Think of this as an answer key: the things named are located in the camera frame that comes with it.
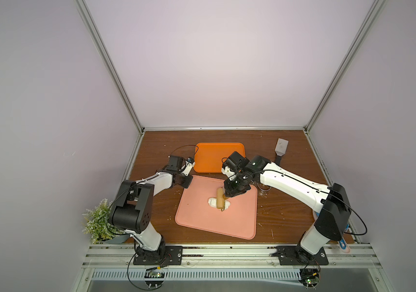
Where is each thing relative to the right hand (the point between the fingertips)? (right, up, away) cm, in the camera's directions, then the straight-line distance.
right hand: (226, 189), depth 78 cm
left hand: (-19, +1, +19) cm, 26 cm away
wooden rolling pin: (-3, -6, +6) cm, 9 cm away
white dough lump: (-6, -8, +7) cm, 12 cm away
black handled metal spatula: (+36, +16, +32) cm, 51 cm away
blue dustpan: (+48, -21, -4) cm, 53 cm away
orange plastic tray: (-9, +13, +25) cm, 30 cm away
